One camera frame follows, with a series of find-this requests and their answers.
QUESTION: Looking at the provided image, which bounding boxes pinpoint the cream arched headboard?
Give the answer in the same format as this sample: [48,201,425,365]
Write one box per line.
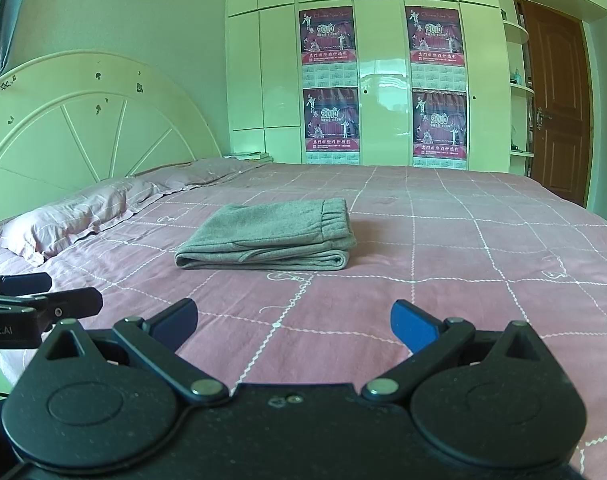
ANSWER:
[0,50,223,226]

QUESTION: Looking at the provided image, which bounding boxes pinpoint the brown wooden door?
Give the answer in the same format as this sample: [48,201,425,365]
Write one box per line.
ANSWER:
[516,0,593,206]

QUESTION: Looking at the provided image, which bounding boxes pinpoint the stack of books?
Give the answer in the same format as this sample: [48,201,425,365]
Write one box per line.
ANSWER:
[223,151,274,163]

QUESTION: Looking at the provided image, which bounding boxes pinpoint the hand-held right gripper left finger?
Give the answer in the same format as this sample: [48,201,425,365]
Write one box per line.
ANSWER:
[46,298,230,406]

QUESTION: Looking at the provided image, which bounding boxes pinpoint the cream glossy wardrobe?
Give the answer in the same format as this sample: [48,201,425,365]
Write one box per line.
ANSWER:
[224,0,607,173]

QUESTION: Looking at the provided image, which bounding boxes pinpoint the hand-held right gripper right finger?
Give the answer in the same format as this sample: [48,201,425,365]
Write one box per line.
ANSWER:
[361,300,557,406]

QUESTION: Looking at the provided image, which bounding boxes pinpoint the pink checked bedsheet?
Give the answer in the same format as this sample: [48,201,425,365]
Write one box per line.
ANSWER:
[0,157,607,480]

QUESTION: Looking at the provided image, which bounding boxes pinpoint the white corner shelf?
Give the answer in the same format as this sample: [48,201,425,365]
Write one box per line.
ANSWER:
[493,0,537,176]

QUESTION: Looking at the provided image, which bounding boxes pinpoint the pink pillow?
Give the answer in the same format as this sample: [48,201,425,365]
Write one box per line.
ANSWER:
[0,180,165,267]
[133,157,265,197]

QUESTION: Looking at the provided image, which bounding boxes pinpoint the grey pants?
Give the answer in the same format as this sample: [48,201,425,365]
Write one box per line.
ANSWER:
[174,197,358,272]

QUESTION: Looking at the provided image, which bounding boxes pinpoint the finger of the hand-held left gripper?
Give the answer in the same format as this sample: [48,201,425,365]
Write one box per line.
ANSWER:
[0,272,53,298]
[0,287,104,333]

